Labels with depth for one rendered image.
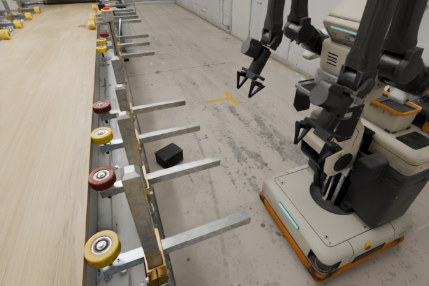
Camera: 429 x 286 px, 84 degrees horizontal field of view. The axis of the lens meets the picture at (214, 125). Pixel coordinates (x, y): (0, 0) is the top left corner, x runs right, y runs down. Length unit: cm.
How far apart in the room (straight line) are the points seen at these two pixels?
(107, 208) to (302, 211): 104
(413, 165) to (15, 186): 149
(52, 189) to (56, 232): 17
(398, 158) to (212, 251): 112
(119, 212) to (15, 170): 39
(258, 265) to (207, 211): 48
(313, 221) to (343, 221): 17
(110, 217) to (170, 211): 79
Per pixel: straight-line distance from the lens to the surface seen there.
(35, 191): 93
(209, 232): 77
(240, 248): 169
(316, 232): 151
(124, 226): 108
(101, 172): 87
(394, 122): 136
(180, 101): 132
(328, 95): 68
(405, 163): 133
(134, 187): 49
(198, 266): 163
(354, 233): 159
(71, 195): 86
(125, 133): 71
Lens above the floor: 148
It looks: 34 degrees down
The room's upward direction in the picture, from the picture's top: straight up
